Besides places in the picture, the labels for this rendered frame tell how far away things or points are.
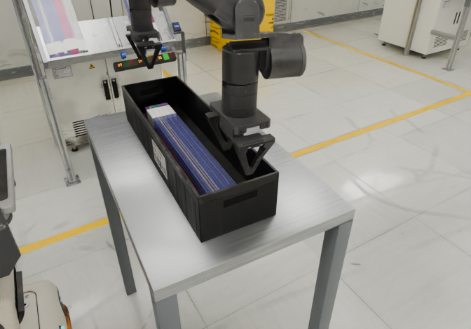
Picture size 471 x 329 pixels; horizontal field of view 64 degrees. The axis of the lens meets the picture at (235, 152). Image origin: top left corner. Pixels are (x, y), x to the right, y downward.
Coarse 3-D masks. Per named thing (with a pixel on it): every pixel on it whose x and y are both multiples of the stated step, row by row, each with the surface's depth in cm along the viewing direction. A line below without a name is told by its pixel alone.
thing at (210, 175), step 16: (160, 112) 110; (160, 128) 102; (176, 128) 102; (176, 144) 95; (192, 144) 95; (176, 160) 95; (192, 160) 89; (208, 160) 89; (192, 176) 86; (208, 176) 84; (224, 176) 84; (208, 192) 79
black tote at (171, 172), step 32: (128, 96) 104; (160, 96) 117; (192, 96) 107; (192, 128) 109; (160, 160) 88; (224, 160) 95; (192, 192) 70; (224, 192) 70; (256, 192) 74; (192, 224) 76; (224, 224) 74
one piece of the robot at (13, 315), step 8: (0, 280) 84; (8, 280) 85; (0, 288) 82; (8, 288) 83; (0, 296) 81; (8, 296) 82; (0, 304) 80; (8, 304) 81; (0, 312) 81; (8, 312) 82; (16, 312) 85; (0, 320) 81; (8, 320) 82; (16, 320) 84; (0, 328) 82; (8, 328) 84; (16, 328) 85
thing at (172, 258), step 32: (96, 128) 111; (128, 128) 111; (256, 128) 111; (96, 160) 120; (128, 160) 97; (288, 160) 97; (128, 192) 86; (160, 192) 86; (288, 192) 86; (320, 192) 86; (128, 224) 78; (160, 224) 78; (256, 224) 78; (288, 224) 78; (320, 224) 78; (128, 256) 146; (160, 256) 71; (192, 256) 71; (224, 256) 71; (256, 256) 73; (320, 256) 92; (128, 288) 155; (160, 288) 65; (320, 288) 96; (160, 320) 69; (320, 320) 100
